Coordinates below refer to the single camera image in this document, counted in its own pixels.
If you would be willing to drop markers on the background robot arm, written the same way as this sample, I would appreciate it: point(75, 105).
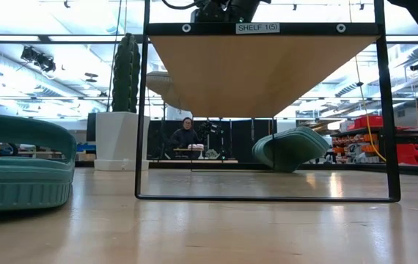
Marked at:
point(210, 135)

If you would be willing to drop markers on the red crate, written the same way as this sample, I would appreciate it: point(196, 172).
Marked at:
point(416, 155)

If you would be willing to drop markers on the black aluminium table frame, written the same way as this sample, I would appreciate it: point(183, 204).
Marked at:
point(414, 169)

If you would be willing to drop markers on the wooden shelf with black frame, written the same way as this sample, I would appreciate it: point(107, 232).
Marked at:
point(260, 73)

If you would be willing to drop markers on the person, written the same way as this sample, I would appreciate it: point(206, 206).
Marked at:
point(185, 138)

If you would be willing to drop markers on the red storage bin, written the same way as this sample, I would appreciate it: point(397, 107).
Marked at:
point(368, 122)

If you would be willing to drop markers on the black ceiling spotlights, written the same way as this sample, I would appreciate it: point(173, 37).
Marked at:
point(38, 58)

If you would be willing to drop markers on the green cactus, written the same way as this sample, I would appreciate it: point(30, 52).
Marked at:
point(125, 73)

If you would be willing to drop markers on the black partition panels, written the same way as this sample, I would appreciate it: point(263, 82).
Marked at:
point(242, 141)

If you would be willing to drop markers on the green rubber slide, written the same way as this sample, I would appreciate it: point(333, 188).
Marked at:
point(289, 150)
point(22, 183)

